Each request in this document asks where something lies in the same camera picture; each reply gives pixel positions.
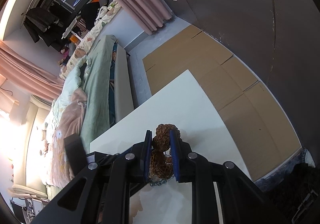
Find black jewelry box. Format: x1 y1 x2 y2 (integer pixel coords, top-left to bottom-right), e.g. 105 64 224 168
64 134 87 176

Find silver chain jewelry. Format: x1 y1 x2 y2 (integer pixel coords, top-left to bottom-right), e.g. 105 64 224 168
148 175 174 187

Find brown bead bracelet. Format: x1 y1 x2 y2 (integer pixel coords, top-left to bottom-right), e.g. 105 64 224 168
149 123 181 181

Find pink plush blanket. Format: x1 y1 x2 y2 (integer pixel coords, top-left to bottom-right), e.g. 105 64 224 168
50 88 87 188

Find cardboard floor sheet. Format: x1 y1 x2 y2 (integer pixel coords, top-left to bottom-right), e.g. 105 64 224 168
143 26 301 180

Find green bed sheet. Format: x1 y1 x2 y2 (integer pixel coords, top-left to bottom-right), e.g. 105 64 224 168
80 35 118 152

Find light green pillow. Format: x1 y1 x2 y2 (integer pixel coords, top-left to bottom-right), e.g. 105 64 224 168
50 55 87 125

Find pink curtain left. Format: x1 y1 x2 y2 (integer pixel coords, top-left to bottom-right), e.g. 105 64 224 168
1 42 64 102

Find black hanging clothes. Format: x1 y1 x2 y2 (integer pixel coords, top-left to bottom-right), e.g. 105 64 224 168
23 7 71 51

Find white bed frame side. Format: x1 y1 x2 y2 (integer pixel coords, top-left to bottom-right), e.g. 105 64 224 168
114 45 134 123

